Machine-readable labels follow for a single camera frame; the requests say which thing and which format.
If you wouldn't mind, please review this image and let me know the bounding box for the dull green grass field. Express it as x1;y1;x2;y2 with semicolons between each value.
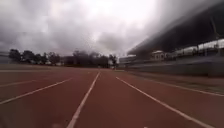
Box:
0;63;68;71

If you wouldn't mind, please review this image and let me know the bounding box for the low grey building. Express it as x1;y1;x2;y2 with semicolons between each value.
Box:
0;51;11;65

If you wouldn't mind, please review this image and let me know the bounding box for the grandstand with dark roof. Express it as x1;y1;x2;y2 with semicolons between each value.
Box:
117;0;224;78

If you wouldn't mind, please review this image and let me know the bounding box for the row of dark trees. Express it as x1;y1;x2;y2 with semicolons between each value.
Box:
8;48;118;68

